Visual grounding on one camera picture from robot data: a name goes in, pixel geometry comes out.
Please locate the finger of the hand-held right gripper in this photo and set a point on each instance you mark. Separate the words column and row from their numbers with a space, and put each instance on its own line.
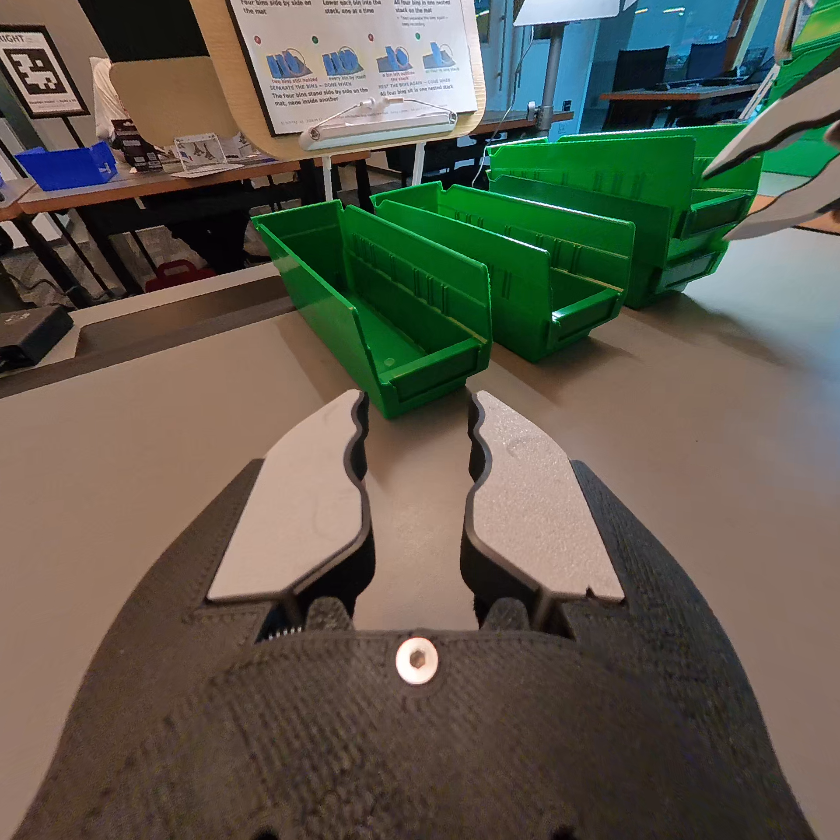
column 807, row 210
column 794, row 111

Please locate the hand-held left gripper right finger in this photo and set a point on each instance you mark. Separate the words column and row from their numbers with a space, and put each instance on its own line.
column 538, row 512

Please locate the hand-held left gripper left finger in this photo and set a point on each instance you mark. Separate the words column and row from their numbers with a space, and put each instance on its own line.
column 295, row 512

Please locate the green plastic bin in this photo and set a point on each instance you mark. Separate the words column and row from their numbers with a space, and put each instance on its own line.
column 472, row 289
column 590, row 164
column 649, row 262
column 394, row 334

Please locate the stack of green bins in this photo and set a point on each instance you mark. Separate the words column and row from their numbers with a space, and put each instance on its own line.
column 820, row 33

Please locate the black office chair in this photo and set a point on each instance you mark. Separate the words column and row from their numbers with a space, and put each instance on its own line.
column 640, row 65
column 705, row 59

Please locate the grey metal pole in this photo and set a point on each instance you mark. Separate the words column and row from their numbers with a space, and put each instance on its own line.
column 556, row 65

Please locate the black device box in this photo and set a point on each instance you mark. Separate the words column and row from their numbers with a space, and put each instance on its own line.
column 33, row 331

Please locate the paper sheets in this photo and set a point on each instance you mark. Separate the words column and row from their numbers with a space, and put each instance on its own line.
column 210, row 169

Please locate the white sign stand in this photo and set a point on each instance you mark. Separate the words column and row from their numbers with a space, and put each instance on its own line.
column 420, row 164

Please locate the wooden side table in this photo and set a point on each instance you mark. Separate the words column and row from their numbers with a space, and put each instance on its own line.
column 98, row 197

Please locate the small picture card stand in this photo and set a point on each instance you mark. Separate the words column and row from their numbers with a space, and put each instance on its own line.
column 197, row 151

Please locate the white clip bar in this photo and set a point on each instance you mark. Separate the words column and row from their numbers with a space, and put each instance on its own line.
column 374, row 134

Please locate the small black box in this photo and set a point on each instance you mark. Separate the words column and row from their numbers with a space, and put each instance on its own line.
column 134, row 148

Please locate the blue plastic bin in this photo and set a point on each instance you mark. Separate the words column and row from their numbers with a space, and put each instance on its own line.
column 65, row 167

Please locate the beige rounded board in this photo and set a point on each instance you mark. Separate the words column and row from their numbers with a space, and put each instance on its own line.
column 177, row 98

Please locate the printed instruction sheet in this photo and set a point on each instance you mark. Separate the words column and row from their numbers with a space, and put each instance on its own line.
column 367, row 39

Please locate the wooden sign board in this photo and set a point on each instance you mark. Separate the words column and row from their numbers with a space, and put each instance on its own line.
column 229, row 65

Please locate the black framed marker sign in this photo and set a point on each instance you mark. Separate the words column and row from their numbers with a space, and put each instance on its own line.
column 39, row 69

